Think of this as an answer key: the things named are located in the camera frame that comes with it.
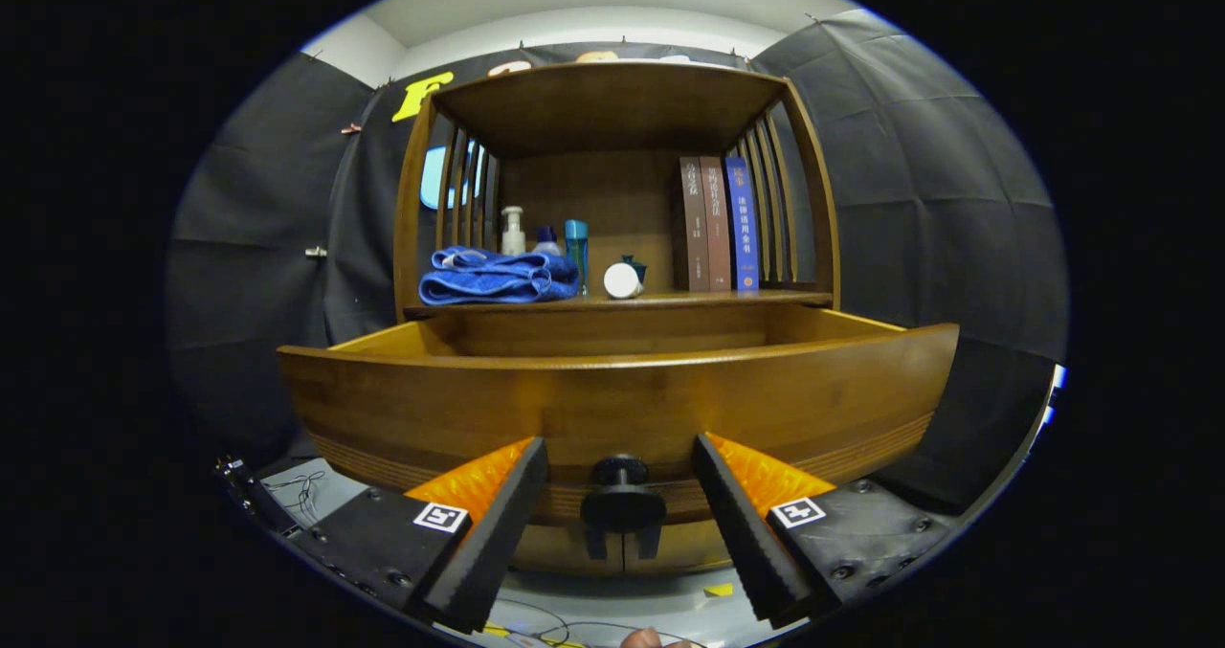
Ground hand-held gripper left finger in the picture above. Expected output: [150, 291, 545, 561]
[292, 436, 548, 635]

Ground blue book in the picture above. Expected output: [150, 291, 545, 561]
[724, 156, 761, 292]

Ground tall teal bottle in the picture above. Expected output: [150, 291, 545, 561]
[564, 219, 590, 295]

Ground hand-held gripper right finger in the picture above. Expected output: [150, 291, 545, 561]
[691, 433, 958, 630]

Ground reddish brown book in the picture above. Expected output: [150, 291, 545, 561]
[700, 156, 734, 293]

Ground black backdrop cloth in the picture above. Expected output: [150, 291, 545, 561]
[165, 9, 1071, 515]

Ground black floor cable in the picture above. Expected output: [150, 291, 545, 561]
[488, 595, 711, 648]

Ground white tube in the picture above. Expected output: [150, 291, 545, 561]
[603, 261, 644, 301]

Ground black device with wires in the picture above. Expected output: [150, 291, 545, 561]
[214, 455, 300, 536]

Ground wooden cabinet door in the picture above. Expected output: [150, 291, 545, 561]
[623, 531, 738, 575]
[507, 531, 624, 575]

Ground blue folded towel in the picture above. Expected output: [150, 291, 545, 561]
[418, 246, 581, 305]

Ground wooden cabinet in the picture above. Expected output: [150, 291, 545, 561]
[392, 61, 843, 577]

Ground dark brown book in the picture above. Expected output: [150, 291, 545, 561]
[679, 157, 711, 293]

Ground wooden drawer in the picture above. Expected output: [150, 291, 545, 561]
[278, 303, 960, 563]

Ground wooden countertop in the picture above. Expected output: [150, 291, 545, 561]
[404, 289, 834, 319]

